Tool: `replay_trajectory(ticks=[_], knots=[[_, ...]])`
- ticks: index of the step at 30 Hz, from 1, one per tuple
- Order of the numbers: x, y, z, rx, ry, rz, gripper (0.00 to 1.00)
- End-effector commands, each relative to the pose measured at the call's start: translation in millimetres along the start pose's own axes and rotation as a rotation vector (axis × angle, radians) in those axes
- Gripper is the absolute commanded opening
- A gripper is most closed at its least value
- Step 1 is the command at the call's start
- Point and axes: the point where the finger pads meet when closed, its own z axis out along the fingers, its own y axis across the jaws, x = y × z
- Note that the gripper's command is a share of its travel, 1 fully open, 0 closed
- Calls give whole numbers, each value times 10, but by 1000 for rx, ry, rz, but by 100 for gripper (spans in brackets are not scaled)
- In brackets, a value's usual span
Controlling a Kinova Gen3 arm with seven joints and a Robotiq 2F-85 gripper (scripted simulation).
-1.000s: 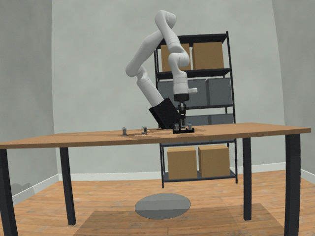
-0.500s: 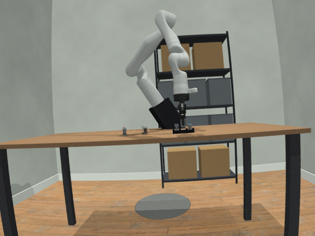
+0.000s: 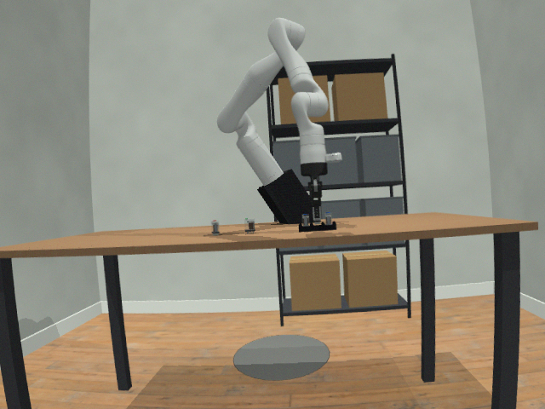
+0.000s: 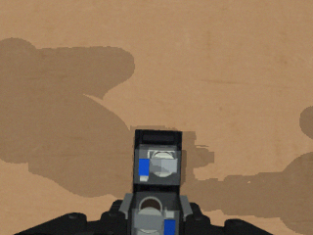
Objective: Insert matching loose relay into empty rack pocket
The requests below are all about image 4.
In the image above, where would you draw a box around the black rack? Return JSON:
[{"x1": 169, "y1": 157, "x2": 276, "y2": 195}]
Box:
[{"x1": 133, "y1": 129, "x2": 182, "y2": 195}]

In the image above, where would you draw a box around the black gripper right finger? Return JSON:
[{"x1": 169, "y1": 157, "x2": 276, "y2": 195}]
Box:
[{"x1": 177, "y1": 195, "x2": 273, "y2": 235}]

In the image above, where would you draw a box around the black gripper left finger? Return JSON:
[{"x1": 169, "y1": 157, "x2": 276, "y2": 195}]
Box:
[{"x1": 14, "y1": 193, "x2": 136, "y2": 235}]

